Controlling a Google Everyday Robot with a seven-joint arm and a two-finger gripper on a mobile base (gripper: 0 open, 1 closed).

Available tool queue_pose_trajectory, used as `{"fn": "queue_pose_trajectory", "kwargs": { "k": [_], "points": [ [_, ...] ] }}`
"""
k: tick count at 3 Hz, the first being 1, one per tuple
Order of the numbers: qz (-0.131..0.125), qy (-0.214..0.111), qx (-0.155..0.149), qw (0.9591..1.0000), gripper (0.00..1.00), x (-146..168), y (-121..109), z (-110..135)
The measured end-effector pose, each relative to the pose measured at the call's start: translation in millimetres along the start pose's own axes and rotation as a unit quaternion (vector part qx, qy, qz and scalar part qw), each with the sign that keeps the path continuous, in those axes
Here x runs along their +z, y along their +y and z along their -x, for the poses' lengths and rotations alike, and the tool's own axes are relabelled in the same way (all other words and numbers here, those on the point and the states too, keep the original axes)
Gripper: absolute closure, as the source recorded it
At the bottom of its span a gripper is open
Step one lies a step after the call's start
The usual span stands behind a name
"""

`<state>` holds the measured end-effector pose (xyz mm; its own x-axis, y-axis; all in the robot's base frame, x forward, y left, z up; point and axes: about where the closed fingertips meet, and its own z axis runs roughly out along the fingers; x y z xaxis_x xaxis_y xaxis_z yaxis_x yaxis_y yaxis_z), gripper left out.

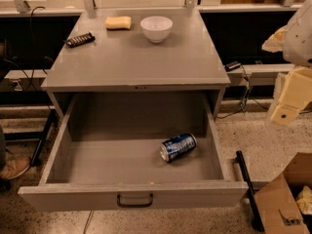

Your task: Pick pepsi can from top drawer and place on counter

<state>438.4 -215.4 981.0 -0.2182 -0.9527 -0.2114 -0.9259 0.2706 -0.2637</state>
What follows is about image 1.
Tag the black drawer handle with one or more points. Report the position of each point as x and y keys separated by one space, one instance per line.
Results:
x=134 y=201

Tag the grey open top drawer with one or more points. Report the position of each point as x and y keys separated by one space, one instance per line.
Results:
x=109 y=144

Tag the brown shoe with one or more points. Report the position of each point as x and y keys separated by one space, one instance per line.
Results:
x=15 y=167

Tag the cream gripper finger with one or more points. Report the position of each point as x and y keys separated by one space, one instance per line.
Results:
x=295 y=95
x=275 y=42

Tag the brown cardboard box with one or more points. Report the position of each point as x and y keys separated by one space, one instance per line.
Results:
x=276 y=203

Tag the white ceramic bowl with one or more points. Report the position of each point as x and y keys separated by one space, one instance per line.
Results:
x=156 y=29

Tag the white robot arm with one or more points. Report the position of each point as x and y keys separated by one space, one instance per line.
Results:
x=297 y=44

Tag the grey cabinet counter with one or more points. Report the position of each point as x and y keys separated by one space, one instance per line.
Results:
x=124 y=60

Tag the blue pepsi can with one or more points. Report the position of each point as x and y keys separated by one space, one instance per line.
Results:
x=177 y=146

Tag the dark snack bar packet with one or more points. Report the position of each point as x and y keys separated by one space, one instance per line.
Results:
x=80 y=40

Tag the black metal bar stand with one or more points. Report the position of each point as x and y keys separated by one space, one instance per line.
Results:
x=256 y=222

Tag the black table leg left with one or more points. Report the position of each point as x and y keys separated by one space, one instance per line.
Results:
x=35 y=159

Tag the yellow sponge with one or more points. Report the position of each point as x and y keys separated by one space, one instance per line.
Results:
x=113 y=23

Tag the small black device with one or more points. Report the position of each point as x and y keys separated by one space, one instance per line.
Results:
x=232 y=66

